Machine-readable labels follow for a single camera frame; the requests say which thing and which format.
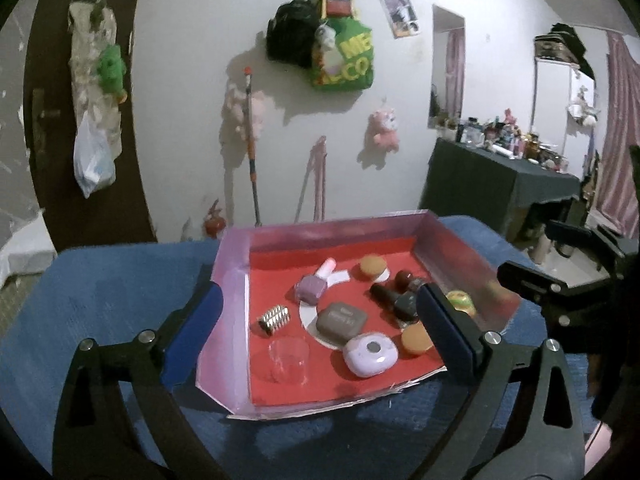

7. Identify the pink plush bear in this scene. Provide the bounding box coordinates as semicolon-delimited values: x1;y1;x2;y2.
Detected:
222;82;275;141

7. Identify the small pink plush toy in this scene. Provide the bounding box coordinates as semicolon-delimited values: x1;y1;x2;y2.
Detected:
368;108;401;153

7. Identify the green plush toy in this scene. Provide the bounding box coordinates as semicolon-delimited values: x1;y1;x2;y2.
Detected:
96;44;130;105

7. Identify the photo wall poster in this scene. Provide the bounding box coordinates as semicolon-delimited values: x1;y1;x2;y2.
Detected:
380;0;420;39

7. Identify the clear plastic cup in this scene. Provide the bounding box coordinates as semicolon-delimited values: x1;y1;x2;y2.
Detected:
268;337;308;386

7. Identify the metal door handle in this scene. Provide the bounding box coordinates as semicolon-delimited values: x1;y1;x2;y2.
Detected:
30;87;51;156

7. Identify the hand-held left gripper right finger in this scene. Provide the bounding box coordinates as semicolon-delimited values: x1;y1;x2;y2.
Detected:
416;282;586;480

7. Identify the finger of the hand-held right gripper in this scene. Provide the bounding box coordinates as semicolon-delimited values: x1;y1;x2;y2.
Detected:
544;219;626;262
496;260;573;311

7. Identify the dark brown door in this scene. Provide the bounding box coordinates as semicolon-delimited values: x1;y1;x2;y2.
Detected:
22;0;158;251

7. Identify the white plush toy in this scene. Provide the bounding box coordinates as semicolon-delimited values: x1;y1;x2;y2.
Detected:
314;22;338;51

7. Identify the hanging cloth organizer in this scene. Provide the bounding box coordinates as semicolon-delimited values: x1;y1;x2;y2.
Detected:
67;0;133;161

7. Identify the star-printed grey sheet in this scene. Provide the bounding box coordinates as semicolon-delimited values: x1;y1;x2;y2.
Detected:
0;5;41;221

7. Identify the group of cosmetic bottles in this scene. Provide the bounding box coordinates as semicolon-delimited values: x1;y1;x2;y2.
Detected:
437;107;571;173

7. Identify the white wardrobe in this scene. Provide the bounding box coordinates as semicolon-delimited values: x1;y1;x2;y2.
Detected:
532;57;598;181

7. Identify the black bag on wardrobe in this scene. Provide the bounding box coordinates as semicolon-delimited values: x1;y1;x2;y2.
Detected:
550;22;596;78

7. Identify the green tote bag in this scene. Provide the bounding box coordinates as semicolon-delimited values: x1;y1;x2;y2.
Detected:
307;16;376;92

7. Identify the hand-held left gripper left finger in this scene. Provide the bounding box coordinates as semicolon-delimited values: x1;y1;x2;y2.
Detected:
52;282;231;480

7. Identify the dark star-print nail polish bottle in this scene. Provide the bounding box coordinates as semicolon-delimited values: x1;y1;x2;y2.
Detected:
370;282;421;323

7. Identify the brown eyeshadow compact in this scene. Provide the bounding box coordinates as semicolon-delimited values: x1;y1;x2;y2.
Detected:
315;301;369;346

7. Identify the mop handle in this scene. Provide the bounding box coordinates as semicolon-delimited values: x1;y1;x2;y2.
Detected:
242;66;264;226

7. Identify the lavender rounded device case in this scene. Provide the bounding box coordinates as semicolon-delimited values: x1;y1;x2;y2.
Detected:
341;332;399;378

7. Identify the silver studded cylinder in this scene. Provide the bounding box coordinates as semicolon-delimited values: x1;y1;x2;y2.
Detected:
257;305;292;337

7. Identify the pink curtain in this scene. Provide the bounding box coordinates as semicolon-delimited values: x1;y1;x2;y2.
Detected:
595;30;640;238

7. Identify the pink cardboard box red floor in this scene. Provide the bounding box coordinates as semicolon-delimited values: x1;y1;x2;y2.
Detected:
195;210;523;420

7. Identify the white plastic sheet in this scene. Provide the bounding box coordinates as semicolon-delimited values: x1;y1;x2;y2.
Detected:
0;210;56;286

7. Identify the translucent plastic bag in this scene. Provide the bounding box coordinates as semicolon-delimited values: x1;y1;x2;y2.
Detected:
73;110;117;198

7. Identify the dark suitcase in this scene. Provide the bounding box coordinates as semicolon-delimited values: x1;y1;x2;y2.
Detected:
534;35;576;61

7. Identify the hanging white plush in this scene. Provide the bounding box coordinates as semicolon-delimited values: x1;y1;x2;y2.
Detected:
567;85;598;126

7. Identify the yellow green toy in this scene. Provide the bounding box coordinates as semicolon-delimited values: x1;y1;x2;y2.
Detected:
445;290;476;318

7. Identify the wall mirror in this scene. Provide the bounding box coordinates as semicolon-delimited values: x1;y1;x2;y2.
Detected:
427;4;467;131

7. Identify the black backpack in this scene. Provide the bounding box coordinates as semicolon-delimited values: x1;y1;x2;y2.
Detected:
266;0;321;68

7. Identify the orange round macaron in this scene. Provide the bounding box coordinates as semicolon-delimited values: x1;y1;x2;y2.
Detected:
400;322;436;357
359;255;388;281

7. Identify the table with dark cloth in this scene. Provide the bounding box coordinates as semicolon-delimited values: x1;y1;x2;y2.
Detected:
420;137;583;246

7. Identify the purple nail polish bottle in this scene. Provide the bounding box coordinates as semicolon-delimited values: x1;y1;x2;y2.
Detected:
294;257;337;305

